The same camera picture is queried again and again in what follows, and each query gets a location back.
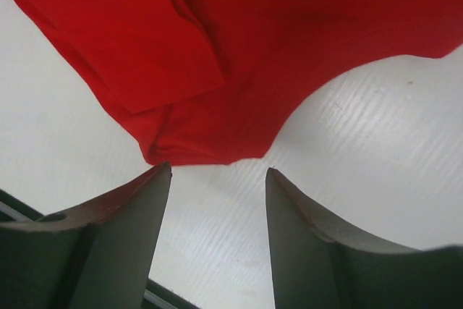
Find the red t shirt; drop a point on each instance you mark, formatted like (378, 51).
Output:
(213, 81)

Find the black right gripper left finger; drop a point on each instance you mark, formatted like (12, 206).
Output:
(94, 255)

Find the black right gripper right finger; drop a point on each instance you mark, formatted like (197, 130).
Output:
(320, 260)

